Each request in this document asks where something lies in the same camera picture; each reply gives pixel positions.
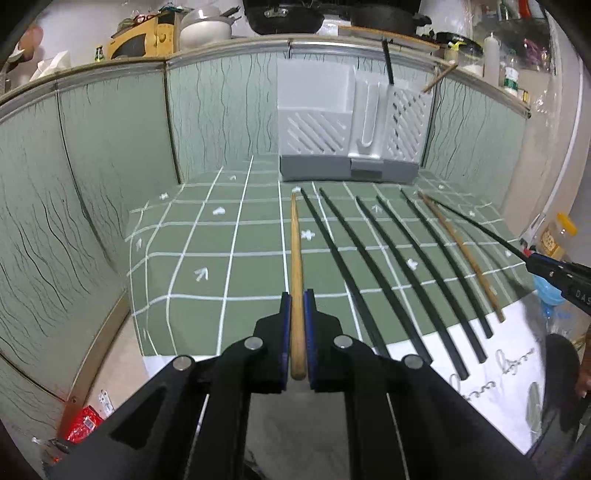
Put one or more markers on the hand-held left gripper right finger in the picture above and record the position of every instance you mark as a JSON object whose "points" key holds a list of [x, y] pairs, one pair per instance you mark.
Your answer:
{"points": [[308, 332]]}

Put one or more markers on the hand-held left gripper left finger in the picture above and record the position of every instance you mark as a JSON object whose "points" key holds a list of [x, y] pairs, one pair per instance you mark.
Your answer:
{"points": [[286, 332]]}

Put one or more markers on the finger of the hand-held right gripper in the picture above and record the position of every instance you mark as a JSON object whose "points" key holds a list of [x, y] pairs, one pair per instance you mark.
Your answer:
{"points": [[549, 270]]}

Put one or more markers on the light wooden chopstick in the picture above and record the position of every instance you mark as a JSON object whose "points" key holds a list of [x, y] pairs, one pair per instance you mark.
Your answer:
{"points": [[462, 258], [295, 277], [438, 78]]}

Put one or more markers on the white plastic utensil holder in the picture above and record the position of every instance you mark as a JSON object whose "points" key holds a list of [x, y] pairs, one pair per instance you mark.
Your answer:
{"points": [[314, 129]]}

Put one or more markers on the person's right hand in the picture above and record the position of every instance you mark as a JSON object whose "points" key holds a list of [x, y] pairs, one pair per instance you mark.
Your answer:
{"points": [[586, 364]]}

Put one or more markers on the plastic jar with yellow lid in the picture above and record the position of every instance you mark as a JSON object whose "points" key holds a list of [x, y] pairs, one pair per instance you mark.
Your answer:
{"points": [[554, 240]]}

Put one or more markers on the dark round object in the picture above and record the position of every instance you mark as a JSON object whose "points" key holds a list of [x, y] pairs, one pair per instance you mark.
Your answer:
{"points": [[561, 392]]}

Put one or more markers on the green grid mat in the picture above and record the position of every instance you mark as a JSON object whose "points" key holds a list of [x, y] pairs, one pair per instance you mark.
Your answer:
{"points": [[207, 240]]}

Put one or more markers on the white cloth with script print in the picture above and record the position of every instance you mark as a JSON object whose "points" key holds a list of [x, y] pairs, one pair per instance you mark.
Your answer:
{"points": [[485, 392]]}

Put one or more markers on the white bottle with green label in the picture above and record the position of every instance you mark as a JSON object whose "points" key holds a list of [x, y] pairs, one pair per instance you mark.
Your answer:
{"points": [[511, 81]]}

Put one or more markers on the white squeeze bottle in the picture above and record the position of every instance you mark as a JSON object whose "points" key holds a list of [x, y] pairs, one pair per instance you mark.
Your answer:
{"points": [[491, 60]]}

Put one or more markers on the clear jar with black lid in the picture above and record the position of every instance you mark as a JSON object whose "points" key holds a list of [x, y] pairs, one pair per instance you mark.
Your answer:
{"points": [[471, 62]]}

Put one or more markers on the red snack packet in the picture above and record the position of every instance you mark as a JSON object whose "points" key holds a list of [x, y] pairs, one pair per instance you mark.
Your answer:
{"points": [[83, 424]]}

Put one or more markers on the kitchen countertop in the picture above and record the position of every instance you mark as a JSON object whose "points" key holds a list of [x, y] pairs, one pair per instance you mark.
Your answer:
{"points": [[263, 38]]}

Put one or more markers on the wooden cutting board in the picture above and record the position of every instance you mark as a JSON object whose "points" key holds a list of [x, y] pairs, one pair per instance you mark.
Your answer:
{"points": [[369, 33]]}

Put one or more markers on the black cooking pot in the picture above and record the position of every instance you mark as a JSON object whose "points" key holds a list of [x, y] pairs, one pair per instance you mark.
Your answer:
{"points": [[388, 18]]}

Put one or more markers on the white lidded bowl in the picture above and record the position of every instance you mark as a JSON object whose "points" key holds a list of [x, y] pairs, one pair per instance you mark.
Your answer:
{"points": [[205, 32]]}

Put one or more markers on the black wok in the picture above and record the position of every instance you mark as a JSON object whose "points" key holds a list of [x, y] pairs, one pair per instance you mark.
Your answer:
{"points": [[281, 21]]}

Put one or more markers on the yellow cardboard box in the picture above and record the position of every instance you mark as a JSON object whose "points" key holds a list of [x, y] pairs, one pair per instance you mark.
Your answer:
{"points": [[138, 41]]}

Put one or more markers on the small green bottle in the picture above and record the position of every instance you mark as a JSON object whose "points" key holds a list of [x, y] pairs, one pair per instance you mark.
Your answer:
{"points": [[99, 54]]}

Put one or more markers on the white paper box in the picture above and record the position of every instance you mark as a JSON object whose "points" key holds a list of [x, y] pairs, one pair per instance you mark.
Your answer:
{"points": [[51, 67]]}

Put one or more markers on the brown round object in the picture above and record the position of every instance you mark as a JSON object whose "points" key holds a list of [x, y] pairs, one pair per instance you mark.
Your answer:
{"points": [[30, 44]]}

